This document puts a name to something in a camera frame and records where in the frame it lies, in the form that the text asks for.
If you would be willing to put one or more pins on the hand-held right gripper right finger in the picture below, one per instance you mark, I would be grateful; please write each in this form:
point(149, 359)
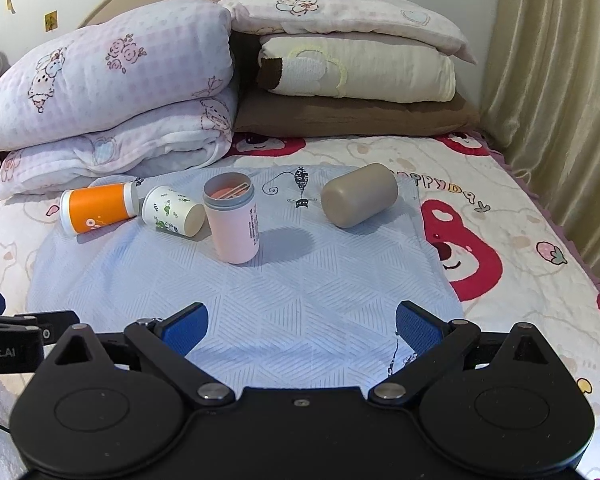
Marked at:
point(415, 327)

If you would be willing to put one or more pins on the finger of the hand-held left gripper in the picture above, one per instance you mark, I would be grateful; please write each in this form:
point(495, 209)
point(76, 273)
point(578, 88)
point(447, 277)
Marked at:
point(10, 321)

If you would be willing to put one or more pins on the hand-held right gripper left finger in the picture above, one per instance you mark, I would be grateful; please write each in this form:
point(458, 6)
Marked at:
point(187, 327)

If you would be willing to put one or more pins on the white paper cup green print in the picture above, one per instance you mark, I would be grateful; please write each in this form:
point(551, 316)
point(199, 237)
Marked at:
point(170, 210)

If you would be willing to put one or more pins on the orange and white cup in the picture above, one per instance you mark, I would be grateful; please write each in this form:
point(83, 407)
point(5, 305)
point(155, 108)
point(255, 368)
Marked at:
point(97, 207)

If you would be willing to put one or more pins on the taupe plastic cup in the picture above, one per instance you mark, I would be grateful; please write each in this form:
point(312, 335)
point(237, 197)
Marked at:
point(360, 195)

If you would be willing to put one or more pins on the pink cup with grey rim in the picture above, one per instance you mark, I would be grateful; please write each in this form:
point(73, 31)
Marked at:
point(232, 225)

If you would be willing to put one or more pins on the light blue textured cloth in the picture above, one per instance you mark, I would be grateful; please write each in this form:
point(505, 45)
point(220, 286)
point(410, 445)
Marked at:
point(290, 285)

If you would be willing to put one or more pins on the pink checkered folded quilt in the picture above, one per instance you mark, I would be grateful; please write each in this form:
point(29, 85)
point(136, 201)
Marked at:
point(120, 70)
point(130, 150)

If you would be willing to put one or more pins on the brown pillow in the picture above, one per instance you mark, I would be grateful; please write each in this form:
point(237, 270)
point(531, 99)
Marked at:
point(340, 117)

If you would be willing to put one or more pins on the cream embroidered pillow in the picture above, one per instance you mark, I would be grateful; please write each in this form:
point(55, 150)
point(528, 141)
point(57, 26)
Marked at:
point(380, 72)

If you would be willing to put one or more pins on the cream striped curtain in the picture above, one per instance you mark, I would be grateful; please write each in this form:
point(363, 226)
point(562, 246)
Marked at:
point(555, 85)

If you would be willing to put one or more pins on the white pink bear pillow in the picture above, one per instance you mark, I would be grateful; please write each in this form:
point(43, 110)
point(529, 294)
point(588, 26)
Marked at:
point(340, 15)

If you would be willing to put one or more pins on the yellow wall sticker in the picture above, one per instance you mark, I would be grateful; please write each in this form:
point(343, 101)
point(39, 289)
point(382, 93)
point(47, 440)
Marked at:
point(50, 20)

